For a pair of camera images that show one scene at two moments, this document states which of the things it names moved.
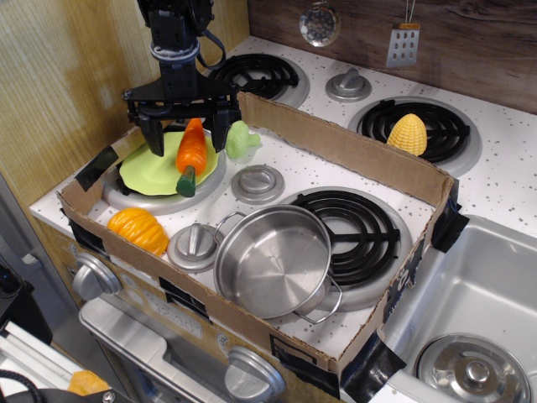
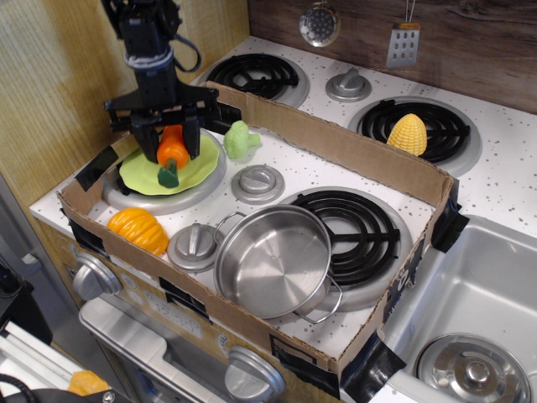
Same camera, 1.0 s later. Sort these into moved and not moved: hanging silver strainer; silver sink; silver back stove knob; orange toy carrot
Moved: orange toy carrot
Not moved: silver sink; hanging silver strainer; silver back stove knob
